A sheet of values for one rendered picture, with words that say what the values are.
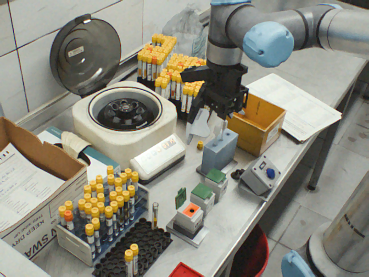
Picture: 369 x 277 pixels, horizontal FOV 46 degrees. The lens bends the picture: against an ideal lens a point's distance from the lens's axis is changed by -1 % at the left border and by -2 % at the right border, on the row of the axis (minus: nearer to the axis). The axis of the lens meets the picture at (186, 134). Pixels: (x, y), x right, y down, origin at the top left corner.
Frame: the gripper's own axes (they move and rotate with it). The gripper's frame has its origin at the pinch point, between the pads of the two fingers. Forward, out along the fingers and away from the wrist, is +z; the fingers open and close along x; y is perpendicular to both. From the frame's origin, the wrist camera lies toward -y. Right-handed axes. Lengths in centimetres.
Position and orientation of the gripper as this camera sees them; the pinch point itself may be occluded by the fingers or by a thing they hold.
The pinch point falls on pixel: (207, 129)
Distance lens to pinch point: 103.3
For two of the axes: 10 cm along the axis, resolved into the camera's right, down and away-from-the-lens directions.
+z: -0.6, 7.7, 6.3
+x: 7.1, -4.1, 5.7
